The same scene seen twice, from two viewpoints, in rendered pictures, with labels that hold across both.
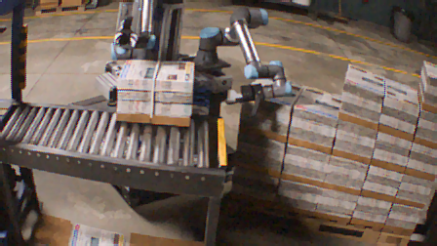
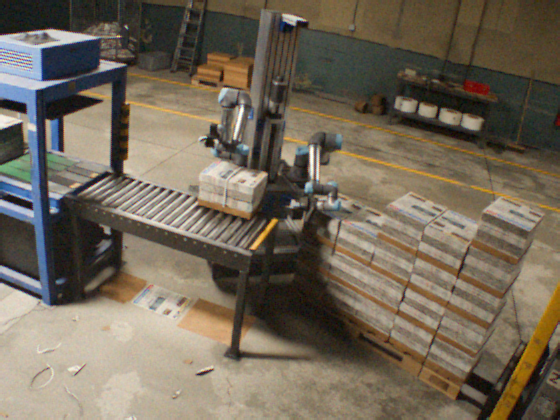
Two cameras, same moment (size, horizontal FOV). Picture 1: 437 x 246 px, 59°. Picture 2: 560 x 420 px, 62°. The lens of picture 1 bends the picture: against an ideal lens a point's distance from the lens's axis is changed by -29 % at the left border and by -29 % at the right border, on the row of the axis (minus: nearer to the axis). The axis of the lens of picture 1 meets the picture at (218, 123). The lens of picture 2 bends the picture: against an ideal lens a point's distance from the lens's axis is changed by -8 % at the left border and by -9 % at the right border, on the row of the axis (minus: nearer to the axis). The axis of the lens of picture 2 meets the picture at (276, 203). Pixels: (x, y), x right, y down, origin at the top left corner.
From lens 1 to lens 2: 1.08 m
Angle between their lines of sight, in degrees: 16
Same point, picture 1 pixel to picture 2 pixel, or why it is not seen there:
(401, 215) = (445, 354)
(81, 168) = (149, 232)
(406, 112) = (450, 245)
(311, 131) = (353, 243)
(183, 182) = (222, 255)
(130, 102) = (208, 193)
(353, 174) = (389, 291)
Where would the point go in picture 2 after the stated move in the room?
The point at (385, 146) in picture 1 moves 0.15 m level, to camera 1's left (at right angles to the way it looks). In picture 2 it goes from (424, 274) to (401, 267)
